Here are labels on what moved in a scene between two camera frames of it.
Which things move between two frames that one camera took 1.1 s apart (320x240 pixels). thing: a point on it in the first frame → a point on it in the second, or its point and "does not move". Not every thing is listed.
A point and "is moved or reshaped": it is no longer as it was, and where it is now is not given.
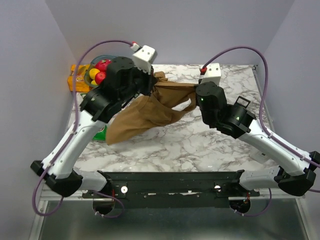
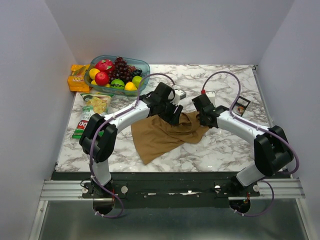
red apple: [99, 77] does not move
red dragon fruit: [102, 65] does not move
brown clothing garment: [166, 100] is moved or reshaped
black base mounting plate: [171, 189] does not move
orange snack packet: [81, 86] does not move
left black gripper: [150, 80] → [172, 118]
